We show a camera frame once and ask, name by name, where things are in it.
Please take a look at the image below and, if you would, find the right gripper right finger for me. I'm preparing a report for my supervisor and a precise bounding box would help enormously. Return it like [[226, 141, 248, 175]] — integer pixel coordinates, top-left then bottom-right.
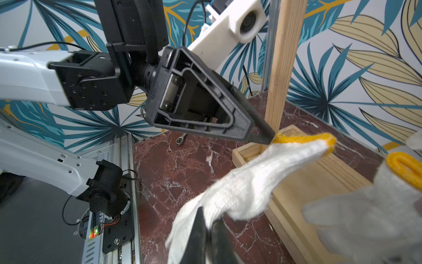
[[211, 219, 244, 264]]

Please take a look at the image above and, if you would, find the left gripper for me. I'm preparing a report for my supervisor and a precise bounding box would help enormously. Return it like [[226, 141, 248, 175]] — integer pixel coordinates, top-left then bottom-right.
[[131, 47, 275, 145]]

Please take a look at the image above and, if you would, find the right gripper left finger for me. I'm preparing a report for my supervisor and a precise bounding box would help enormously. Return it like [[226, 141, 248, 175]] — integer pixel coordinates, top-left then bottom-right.
[[180, 207, 208, 264]]

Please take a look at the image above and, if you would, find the white glove back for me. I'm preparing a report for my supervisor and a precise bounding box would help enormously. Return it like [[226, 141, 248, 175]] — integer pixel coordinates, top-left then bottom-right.
[[166, 133, 337, 264]]

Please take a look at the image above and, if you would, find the white glove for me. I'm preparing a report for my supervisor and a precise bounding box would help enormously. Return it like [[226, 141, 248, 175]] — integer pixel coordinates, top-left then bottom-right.
[[302, 128, 422, 264], [166, 133, 337, 264]]

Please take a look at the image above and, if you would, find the white glove bottom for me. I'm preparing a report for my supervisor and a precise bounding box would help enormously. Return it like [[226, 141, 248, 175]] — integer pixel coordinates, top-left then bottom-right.
[[302, 128, 422, 264]]

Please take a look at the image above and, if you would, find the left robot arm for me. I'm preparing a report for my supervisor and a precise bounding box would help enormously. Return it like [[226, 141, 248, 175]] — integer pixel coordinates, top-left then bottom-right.
[[1, 1, 275, 218]]

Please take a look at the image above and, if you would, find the wooden hanging rack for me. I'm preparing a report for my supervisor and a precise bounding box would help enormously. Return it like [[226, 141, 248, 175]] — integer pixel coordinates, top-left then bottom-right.
[[228, 1, 370, 264]]

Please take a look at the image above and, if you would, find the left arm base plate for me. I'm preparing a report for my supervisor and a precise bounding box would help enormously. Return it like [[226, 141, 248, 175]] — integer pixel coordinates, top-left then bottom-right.
[[102, 171, 134, 254]]

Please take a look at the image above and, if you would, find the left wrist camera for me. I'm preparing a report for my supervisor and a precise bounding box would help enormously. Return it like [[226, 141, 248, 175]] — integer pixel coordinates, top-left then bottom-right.
[[187, 0, 267, 70]]

